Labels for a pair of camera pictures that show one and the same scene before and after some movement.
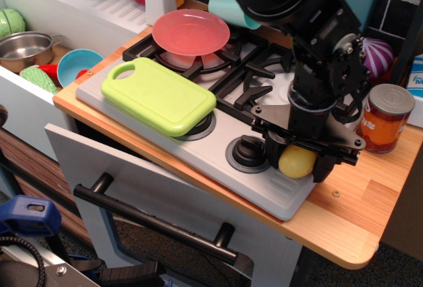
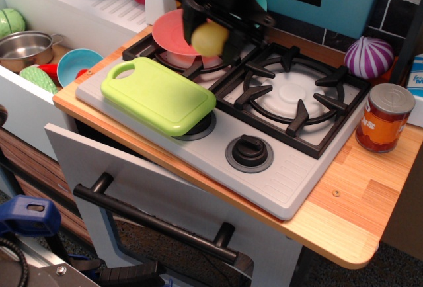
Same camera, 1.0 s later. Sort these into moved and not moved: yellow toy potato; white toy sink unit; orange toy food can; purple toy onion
Moved: yellow toy potato
Not moved: orange toy food can; purple toy onion; white toy sink unit
